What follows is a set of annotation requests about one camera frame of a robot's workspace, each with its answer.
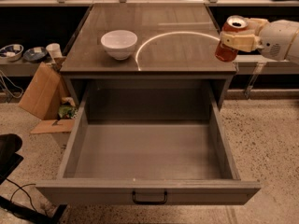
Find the grey cabinet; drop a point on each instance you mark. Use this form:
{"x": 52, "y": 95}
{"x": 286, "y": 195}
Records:
{"x": 171, "y": 38}

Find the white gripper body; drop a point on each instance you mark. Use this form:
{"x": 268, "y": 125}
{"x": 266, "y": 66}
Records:
{"x": 277, "y": 39}

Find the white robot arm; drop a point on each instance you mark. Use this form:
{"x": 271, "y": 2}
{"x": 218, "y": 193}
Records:
{"x": 275, "y": 40}

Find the white paper cup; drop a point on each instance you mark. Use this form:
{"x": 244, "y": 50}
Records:
{"x": 54, "y": 50}

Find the dark blue plate bowl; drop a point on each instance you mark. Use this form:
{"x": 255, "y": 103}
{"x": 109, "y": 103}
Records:
{"x": 35, "y": 55}

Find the black chair base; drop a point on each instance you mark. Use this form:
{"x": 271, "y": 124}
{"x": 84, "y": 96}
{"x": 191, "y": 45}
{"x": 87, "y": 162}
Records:
{"x": 9, "y": 159}

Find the white ceramic bowl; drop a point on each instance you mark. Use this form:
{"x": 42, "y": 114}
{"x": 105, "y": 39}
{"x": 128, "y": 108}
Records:
{"x": 119, "y": 44}

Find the brown cardboard box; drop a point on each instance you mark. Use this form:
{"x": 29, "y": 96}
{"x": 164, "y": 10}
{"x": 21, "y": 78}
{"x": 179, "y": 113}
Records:
{"x": 44, "y": 96}

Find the open grey top drawer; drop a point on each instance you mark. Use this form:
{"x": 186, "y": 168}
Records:
{"x": 148, "y": 141}

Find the black drawer handle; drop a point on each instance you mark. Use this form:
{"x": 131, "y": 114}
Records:
{"x": 149, "y": 198}

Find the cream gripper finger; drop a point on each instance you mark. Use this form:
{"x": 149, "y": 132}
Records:
{"x": 245, "y": 41}
{"x": 255, "y": 25}

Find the grey low shelf left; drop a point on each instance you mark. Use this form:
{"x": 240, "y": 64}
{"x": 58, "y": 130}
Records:
{"x": 23, "y": 68}

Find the grey low shelf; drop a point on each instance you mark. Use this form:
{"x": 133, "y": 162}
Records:
{"x": 23, "y": 68}
{"x": 257, "y": 64}

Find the blue patterned bowl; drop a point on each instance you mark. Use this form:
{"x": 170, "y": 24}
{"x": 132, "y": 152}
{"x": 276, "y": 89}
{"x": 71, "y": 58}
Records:
{"x": 11, "y": 53}

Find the grey low shelf right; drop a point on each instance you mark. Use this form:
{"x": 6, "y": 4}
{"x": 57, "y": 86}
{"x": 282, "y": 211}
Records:
{"x": 257, "y": 64}

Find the green snack bag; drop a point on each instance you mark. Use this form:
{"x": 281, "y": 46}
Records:
{"x": 67, "y": 112}

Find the red coke can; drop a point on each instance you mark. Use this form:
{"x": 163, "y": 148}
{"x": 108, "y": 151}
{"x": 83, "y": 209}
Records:
{"x": 233, "y": 24}

